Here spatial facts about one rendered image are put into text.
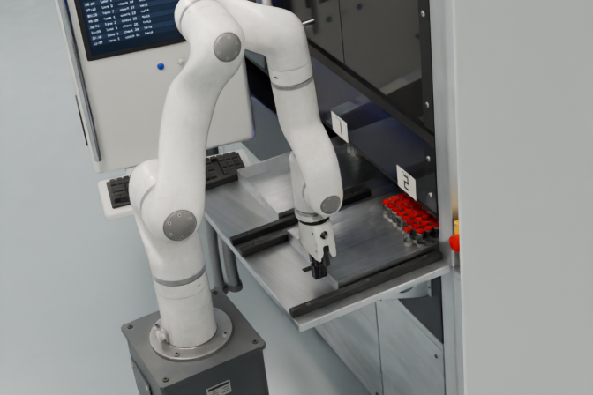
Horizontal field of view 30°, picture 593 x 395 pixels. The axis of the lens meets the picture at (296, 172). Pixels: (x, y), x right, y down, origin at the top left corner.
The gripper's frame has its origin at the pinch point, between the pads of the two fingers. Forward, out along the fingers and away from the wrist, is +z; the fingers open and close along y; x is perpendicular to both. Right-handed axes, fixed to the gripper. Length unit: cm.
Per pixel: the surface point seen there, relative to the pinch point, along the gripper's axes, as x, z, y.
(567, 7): 56, -132, -154
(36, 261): 39, 93, 183
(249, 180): -5, 4, 52
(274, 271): 6.8, 4.3, 10.7
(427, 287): -28.5, 16.5, -1.2
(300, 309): 9.2, 2.5, -8.1
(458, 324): -30.1, 21.2, -12.5
